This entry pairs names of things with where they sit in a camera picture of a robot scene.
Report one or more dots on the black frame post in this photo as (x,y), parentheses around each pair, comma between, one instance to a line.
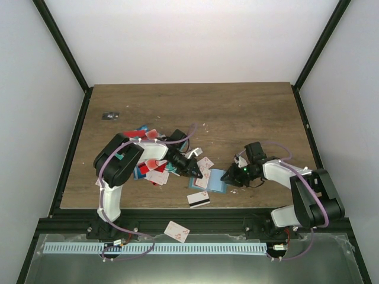
(321,43)
(58,37)

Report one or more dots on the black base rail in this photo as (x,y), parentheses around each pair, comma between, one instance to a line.
(70,154)
(307,127)

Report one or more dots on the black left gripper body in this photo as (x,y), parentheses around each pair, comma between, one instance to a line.
(182,165)

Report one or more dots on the black left frame post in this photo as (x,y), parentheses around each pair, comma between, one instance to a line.
(58,37)

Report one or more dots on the white striped card on table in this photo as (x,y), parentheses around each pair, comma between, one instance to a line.
(198,199)

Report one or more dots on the white floral card on rail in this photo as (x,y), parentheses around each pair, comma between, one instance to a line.
(176,231)

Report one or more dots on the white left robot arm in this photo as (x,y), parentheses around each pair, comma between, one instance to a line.
(117,160)

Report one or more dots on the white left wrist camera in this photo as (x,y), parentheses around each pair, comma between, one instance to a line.
(193,153)

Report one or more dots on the light blue slotted strip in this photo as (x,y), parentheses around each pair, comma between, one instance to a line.
(258,249)

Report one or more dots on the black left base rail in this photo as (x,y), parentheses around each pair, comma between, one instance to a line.
(70,154)

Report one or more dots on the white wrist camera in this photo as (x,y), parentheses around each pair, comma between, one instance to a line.
(193,153)
(240,161)

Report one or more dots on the white floral card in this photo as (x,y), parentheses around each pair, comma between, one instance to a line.
(205,162)
(203,182)
(176,231)

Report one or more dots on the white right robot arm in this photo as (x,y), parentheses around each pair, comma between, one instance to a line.
(316,202)

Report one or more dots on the black VIP card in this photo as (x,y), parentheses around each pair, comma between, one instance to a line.
(110,116)

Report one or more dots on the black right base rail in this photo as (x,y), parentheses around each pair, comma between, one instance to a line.
(307,127)

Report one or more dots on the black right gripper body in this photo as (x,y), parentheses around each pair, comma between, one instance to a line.
(243,177)

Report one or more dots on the blue card holder wallet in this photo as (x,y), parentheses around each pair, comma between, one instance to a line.
(214,184)

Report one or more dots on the black right frame post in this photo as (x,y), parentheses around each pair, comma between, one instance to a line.
(321,43)

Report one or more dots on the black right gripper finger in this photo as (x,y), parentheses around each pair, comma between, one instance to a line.
(229,180)
(231,171)

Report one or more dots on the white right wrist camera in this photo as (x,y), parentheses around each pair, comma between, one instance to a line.
(240,161)

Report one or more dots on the metal front plate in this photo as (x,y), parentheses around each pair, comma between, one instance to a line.
(319,258)

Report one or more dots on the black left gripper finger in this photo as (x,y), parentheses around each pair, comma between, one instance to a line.
(194,174)
(195,166)

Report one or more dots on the black front mounting rail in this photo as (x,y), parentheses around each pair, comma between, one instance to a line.
(253,223)

